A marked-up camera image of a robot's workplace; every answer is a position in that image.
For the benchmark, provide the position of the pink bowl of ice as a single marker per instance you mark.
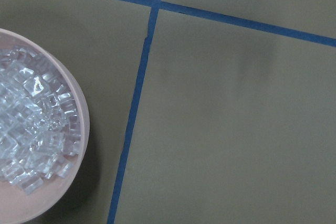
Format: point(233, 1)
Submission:
point(44, 129)

